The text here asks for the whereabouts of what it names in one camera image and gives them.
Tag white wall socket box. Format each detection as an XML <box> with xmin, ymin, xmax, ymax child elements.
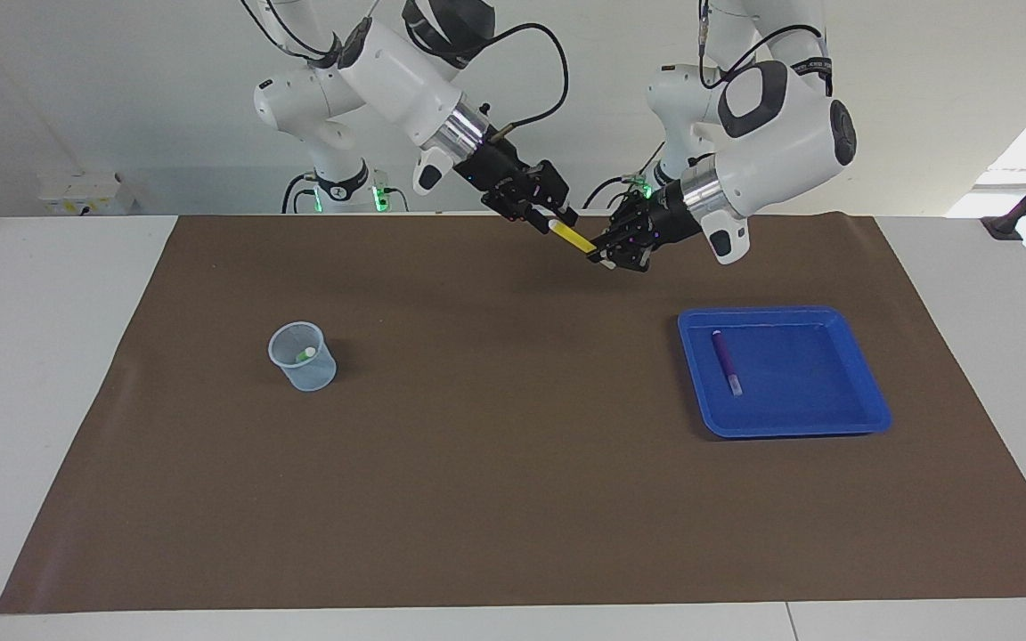
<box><xmin>37</xmin><ymin>172</ymin><xmax>135</xmax><ymax>216</ymax></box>

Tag brown table mat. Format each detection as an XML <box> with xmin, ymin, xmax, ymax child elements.
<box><xmin>0</xmin><ymin>214</ymin><xmax>1026</xmax><ymax>615</ymax></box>

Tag purple marker pen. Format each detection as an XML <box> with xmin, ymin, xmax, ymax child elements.
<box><xmin>712</xmin><ymin>330</ymin><xmax>744</xmax><ymax>396</ymax></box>

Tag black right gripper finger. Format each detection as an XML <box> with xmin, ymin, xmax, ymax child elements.
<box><xmin>522</xmin><ymin>160</ymin><xmax>581</xmax><ymax>225</ymax></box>
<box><xmin>482</xmin><ymin>191</ymin><xmax>555</xmax><ymax>234</ymax></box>

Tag translucent plastic cup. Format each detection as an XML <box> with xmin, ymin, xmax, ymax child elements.
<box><xmin>267</xmin><ymin>321</ymin><xmax>338</xmax><ymax>393</ymax></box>

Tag black left arm base cable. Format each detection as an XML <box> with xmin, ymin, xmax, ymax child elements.
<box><xmin>582</xmin><ymin>142</ymin><xmax>667</xmax><ymax>211</ymax></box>

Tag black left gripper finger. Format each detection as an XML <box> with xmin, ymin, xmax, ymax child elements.
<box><xmin>591</xmin><ymin>198</ymin><xmax>653</xmax><ymax>247</ymax></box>
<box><xmin>589</xmin><ymin>245</ymin><xmax>656</xmax><ymax>272</ymax></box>

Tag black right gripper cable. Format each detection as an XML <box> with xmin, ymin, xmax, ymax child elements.
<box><xmin>477</xmin><ymin>22</ymin><xmax>570</xmax><ymax>145</ymax></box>

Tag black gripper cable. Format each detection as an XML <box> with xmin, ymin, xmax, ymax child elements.
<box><xmin>698</xmin><ymin>0</ymin><xmax>827</xmax><ymax>90</ymax></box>
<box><xmin>477</xmin><ymin>22</ymin><xmax>570</xmax><ymax>145</ymax></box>

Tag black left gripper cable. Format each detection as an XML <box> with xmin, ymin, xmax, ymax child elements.
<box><xmin>698</xmin><ymin>0</ymin><xmax>827</xmax><ymax>90</ymax></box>

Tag yellow marker pen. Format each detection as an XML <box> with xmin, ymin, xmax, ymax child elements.
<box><xmin>549</xmin><ymin>220</ymin><xmax>599</xmax><ymax>255</ymax></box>

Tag blue plastic tray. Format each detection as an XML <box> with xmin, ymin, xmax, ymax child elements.
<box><xmin>678</xmin><ymin>306</ymin><xmax>892</xmax><ymax>439</ymax></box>

